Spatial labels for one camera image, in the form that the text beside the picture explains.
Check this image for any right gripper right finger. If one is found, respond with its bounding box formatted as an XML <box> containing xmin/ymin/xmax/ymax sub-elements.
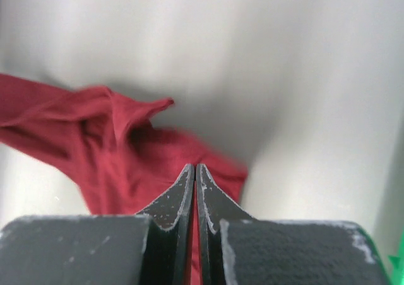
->
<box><xmin>196</xmin><ymin>164</ymin><xmax>390</xmax><ymax>285</ymax></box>

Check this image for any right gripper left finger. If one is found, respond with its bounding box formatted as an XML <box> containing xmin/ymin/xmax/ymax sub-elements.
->
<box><xmin>1</xmin><ymin>165</ymin><xmax>194</xmax><ymax>284</ymax></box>

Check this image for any dark red t shirt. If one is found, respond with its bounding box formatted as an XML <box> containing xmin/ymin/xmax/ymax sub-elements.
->
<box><xmin>0</xmin><ymin>73</ymin><xmax>249</xmax><ymax>285</ymax></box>

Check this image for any green plastic bin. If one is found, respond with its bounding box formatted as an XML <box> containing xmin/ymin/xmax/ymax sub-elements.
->
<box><xmin>359</xmin><ymin>228</ymin><xmax>404</xmax><ymax>285</ymax></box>

